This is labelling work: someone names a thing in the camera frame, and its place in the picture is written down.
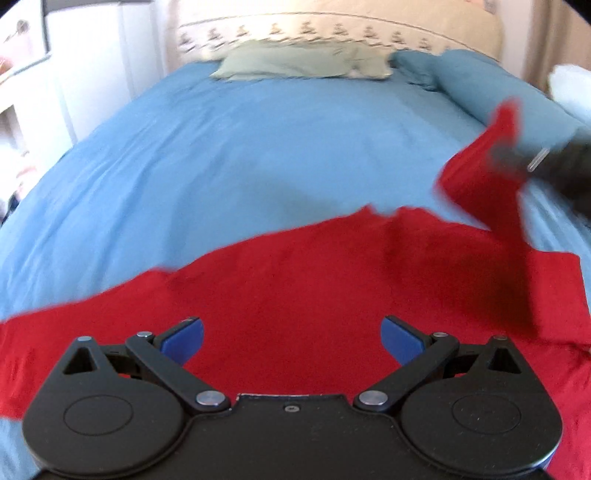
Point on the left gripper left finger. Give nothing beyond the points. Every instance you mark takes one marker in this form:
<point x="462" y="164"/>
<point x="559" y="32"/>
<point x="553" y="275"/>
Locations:
<point x="161" y="360"/>

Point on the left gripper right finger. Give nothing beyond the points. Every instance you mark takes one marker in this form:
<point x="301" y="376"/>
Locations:
<point x="421" y="357"/>

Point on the red knit sweater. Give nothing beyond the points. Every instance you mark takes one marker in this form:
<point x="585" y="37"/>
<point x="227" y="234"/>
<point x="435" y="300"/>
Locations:
<point x="300" y="311"/>

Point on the white pillow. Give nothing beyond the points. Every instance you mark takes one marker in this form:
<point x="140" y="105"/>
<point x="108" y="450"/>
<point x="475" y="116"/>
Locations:
<point x="569" y="86"/>

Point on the rolled blue blanket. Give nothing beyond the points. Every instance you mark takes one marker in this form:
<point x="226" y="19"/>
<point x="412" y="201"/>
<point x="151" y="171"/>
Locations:
<point x="478" y="85"/>

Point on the beige curtain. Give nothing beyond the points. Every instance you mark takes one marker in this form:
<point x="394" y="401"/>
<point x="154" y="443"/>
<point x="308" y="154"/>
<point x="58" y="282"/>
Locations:
<point x="558" y="36"/>

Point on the blue bed sheet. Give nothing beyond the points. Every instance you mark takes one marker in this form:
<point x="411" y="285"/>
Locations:
<point x="197" y="164"/>

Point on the white shelf unit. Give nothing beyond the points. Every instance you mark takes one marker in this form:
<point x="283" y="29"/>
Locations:
<point x="34" y="132"/>

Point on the white wardrobe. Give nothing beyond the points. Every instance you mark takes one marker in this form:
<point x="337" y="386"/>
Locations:
<point x="106" y="53"/>

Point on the green pillow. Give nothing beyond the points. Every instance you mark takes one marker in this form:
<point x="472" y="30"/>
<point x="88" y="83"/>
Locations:
<point x="257" y="60"/>

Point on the beige quilted headboard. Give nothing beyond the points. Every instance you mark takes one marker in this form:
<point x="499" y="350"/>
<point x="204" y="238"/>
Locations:
<point x="207" y="30"/>

